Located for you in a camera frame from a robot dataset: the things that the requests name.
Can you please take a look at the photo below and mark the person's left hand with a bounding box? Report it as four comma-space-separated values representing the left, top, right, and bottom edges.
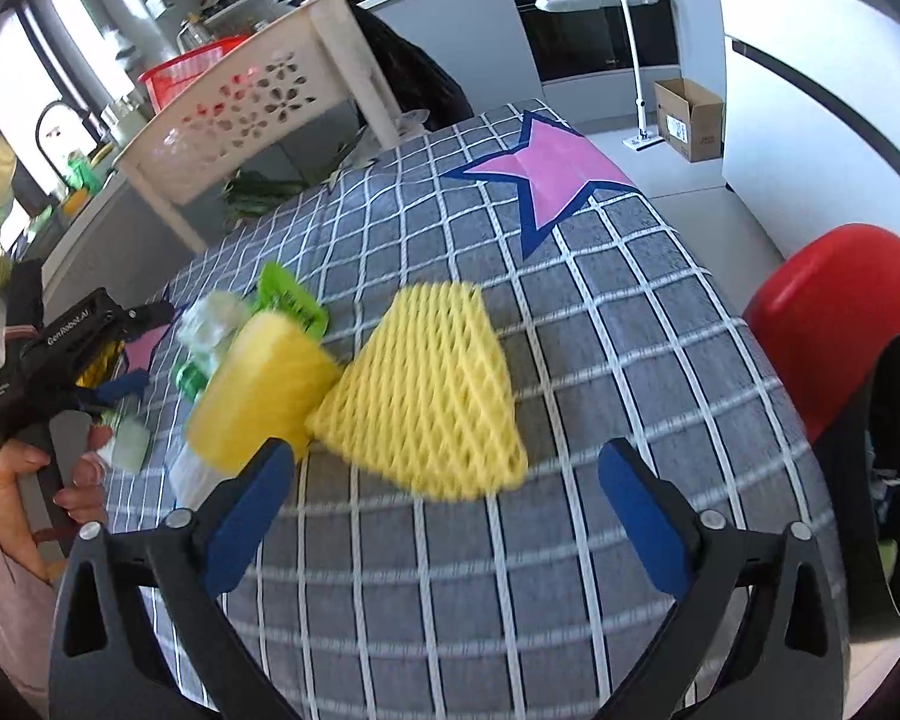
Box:
0, 424, 113, 586

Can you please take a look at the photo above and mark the white refrigerator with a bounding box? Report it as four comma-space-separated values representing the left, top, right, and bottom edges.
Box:
709, 0, 900, 293

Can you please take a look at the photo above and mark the white plastic chair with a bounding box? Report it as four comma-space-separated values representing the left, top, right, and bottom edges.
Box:
112, 0, 406, 256

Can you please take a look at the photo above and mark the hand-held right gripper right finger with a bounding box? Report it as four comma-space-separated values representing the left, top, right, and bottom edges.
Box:
598, 437, 848, 720

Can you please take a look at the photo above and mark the black kitchen faucet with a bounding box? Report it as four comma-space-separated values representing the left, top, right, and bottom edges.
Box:
36, 100, 98, 196

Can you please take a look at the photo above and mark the grey checked star tablecloth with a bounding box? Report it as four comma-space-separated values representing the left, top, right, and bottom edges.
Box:
101, 101, 848, 720

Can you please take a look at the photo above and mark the cardboard box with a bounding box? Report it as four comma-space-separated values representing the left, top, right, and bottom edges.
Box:
652, 77, 725, 164

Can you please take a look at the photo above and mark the green dish soap bottle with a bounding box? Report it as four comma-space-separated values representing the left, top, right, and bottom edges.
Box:
64, 154, 95, 200

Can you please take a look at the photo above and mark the yellow sponge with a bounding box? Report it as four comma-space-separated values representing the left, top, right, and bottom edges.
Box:
186, 313, 342, 477

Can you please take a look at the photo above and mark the white mop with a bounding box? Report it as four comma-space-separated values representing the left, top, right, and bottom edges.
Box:
607, 0, 665, 152

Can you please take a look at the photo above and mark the red plastic basket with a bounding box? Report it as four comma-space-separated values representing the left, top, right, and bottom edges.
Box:
137, 35, 256, 110

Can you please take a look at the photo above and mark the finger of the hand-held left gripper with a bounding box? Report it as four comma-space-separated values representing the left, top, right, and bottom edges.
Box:
122, 301, 177, 329
94, 371, 151, 406

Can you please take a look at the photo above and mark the red stool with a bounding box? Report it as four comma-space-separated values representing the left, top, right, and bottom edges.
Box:
742, 223, 900, 447

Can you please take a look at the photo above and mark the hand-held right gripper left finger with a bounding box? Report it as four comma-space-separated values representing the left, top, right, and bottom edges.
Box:
49, 436, 301, 720

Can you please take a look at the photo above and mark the yellow foam fruit net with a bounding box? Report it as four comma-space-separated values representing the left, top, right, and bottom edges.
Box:
305, 281, 530, 502

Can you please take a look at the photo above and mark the green snack packet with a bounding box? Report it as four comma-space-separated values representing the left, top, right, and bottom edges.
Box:
253, 262, 329, 338

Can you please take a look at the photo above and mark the person's left forearm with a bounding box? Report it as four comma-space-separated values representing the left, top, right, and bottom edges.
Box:
0, 502, 55, 698

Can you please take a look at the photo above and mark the black garment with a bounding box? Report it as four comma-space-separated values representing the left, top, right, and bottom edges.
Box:
352, 7, 473, 136

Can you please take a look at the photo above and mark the white and green plastic bag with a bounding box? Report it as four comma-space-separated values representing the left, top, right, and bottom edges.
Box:
180, 292, 252, 374

